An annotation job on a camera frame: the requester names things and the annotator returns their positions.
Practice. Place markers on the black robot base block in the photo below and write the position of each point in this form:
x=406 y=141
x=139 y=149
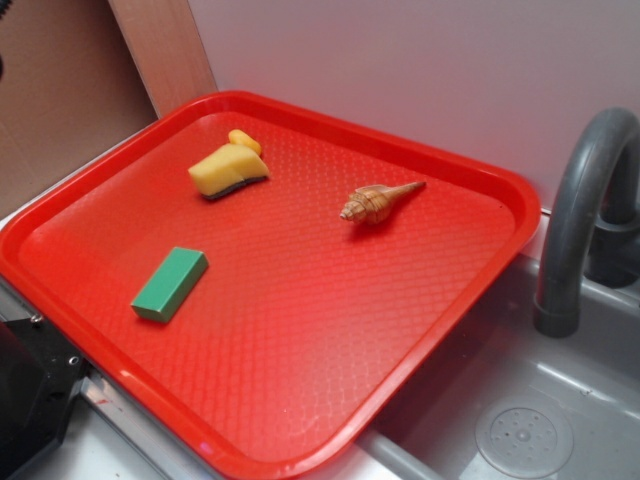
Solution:
x=41 y=373

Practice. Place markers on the brown spiral seashell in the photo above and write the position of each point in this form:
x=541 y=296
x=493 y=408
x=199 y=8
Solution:
x=373 y=204

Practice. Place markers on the red plastic tray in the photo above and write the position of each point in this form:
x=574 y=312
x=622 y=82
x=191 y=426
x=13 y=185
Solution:
x=304 y=325

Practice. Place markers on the yellow sponge with grey pad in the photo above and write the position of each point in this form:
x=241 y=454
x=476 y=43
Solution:
x=230 y=167

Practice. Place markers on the small orange toy piece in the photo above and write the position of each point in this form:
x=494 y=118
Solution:
x=239 y=137

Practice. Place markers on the green rectangular block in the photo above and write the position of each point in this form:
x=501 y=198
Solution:
x=170 y=284

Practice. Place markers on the grey plastic sink basin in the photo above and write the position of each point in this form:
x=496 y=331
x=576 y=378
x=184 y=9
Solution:
x=499 y=400

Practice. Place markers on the light wooden board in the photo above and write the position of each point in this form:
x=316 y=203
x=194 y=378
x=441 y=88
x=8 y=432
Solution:
x=166 y=47

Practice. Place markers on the grey curved faucet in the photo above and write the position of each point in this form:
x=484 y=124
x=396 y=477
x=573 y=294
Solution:
x=593 y=230

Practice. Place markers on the brown cardboard panel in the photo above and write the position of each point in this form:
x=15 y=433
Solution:
x=69 y=92

